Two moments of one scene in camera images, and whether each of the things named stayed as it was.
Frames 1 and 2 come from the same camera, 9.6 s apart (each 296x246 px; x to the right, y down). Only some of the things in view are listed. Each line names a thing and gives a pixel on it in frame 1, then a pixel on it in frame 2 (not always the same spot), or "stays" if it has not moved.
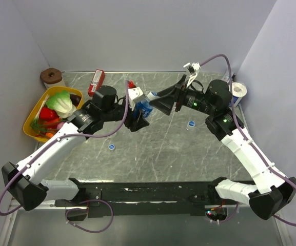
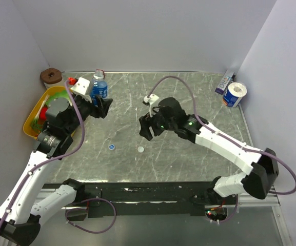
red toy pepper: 47,114 stays
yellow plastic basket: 27,126 stays
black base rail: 146,199 stays
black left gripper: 138,122 to 101,110
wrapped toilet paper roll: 239,90 stays
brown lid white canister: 52,77 stays
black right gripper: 164,103 to 146,121
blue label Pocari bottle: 144,106 to 99,86
